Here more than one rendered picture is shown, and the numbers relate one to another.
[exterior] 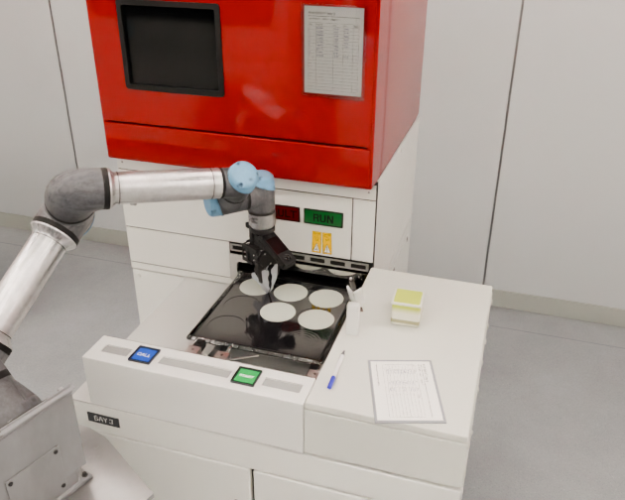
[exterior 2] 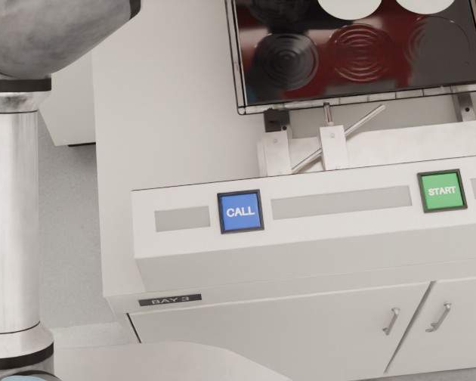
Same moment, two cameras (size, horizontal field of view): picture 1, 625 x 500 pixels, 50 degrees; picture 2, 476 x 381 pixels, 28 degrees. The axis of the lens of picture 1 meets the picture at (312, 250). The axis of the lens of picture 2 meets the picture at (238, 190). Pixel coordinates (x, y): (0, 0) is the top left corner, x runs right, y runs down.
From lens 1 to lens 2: 104 cm
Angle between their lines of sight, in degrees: 40
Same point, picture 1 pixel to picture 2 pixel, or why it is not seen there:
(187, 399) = (342, 252)
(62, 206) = (45, 66)
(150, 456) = (253, 309)
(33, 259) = (10, 173)
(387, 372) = not seen: outside the picture
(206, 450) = (360, 283)
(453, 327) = not seen: outside the picture
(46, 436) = not seen: outside the picture
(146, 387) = (264, 258)
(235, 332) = (313, 70)
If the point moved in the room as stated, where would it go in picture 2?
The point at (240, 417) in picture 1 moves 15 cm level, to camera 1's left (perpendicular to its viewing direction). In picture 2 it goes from (439, 246) to (338, 289)
